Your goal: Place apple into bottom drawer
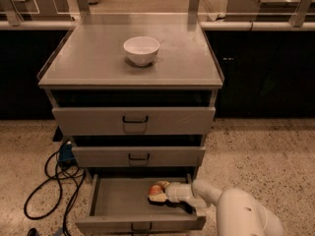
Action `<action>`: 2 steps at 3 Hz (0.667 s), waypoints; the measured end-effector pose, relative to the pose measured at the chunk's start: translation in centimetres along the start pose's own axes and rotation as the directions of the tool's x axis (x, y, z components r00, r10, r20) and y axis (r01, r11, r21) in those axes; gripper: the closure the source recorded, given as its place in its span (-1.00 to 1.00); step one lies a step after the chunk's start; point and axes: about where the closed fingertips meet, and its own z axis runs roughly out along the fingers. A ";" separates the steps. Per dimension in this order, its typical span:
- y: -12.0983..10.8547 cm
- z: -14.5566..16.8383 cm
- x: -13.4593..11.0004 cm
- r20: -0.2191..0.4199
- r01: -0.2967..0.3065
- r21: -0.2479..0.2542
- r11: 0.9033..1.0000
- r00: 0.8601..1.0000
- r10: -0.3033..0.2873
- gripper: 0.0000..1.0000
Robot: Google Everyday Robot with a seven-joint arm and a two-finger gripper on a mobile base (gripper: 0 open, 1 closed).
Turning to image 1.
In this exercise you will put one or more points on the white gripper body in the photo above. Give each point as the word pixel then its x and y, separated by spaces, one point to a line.
pixel 171 192

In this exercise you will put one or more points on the red apple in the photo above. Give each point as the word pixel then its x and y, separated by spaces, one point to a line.
pixel 155 190

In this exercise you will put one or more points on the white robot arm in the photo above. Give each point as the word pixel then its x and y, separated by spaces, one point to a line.
pixel 238 213

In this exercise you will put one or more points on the grey bottom drawer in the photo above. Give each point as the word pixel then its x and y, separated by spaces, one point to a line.
pixel 120 205

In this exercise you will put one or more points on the grey drawer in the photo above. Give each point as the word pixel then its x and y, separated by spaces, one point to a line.
pixel 120 205
pixel 138 156
pixel 100 121

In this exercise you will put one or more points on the grey middle drawer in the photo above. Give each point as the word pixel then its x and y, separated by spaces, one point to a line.
pixel 138 156

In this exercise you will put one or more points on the grey drawer cabinet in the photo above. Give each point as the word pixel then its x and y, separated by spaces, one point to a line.
pixel 92 70

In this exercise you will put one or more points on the grey top drawer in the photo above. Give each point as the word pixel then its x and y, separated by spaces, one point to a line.
pixel 100 121

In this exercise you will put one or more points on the blue power box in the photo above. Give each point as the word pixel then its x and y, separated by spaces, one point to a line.
pixel 66 157

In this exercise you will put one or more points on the white ceramic bowl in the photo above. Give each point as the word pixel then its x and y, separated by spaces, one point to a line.
pixel 141 50

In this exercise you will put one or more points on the clear acrylic barrier panel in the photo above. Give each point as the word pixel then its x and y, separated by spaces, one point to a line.
pixel 16 12

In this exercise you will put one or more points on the white horizontal rail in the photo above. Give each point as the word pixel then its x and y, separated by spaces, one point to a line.
pixel 211 26

